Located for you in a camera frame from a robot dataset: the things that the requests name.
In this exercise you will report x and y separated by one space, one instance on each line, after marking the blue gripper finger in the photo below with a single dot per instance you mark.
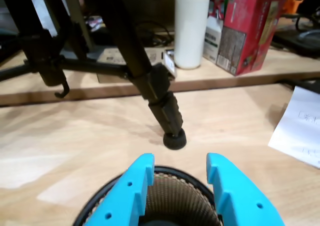
240 201
120 198

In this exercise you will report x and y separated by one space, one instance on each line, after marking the black mesh pen holder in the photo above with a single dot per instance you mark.
175 193

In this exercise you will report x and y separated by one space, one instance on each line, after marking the white paper sheet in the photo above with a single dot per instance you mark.
297 126

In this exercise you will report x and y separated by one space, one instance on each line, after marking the black keyboard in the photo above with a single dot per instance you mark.
310 84

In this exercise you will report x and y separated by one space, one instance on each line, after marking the black tripod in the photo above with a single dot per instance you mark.
140 61

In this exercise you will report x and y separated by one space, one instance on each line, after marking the small white green-label carton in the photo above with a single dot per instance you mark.
212 43

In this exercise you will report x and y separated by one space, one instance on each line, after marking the black flat laptop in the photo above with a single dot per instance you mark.
295 44

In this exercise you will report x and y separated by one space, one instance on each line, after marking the red printed box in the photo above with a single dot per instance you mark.
250 31

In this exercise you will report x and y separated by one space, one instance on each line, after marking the white bottle with black top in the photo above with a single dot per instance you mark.
191 31

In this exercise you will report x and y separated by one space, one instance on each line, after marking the orange black device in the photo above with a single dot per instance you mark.
295 1

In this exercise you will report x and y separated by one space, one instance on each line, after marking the grey metal post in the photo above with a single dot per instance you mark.
77 18

